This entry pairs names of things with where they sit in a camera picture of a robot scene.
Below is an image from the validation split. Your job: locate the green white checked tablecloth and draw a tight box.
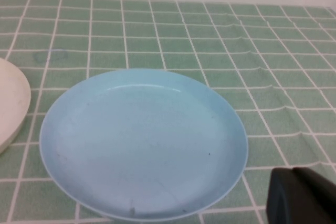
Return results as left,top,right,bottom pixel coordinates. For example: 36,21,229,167
0,0,336,224

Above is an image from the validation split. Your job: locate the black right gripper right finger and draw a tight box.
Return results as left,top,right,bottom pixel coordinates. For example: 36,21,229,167
291,167,336,224

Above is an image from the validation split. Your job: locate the white round plastic plate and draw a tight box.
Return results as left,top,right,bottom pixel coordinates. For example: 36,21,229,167
0,58,32,154

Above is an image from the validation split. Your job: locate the light blue round plastic plate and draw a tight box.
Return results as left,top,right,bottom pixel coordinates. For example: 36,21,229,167
39,68,249,221

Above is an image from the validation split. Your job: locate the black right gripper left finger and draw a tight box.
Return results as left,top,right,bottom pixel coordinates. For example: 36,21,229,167
265,168,299,224

